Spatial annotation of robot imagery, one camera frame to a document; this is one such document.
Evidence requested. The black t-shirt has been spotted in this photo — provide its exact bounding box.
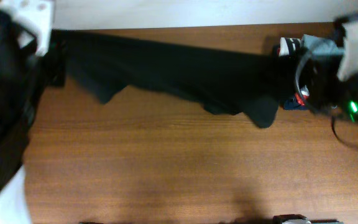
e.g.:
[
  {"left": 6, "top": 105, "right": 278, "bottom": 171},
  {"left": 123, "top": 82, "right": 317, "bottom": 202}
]
[{"left": 51, "top": 30, "right": 296, "bottom": 128}]

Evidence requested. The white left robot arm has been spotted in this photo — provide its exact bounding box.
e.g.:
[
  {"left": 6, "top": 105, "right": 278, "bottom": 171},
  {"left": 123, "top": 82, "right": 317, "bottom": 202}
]
[{"left": 0, "top": 1, "right": 65, "bottom": 223}]

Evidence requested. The navy red garment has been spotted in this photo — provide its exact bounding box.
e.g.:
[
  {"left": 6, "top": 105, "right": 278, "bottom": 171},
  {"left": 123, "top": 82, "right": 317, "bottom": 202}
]
[{"left": 282, "top": 86, "right": 310, "bottom": 111}]

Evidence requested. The white garment in pile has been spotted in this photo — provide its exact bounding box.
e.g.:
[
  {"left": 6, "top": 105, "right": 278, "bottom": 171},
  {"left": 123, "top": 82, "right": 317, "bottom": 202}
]
[{"left": 278, "top": 37, "right": 301, "bottom": 57}]

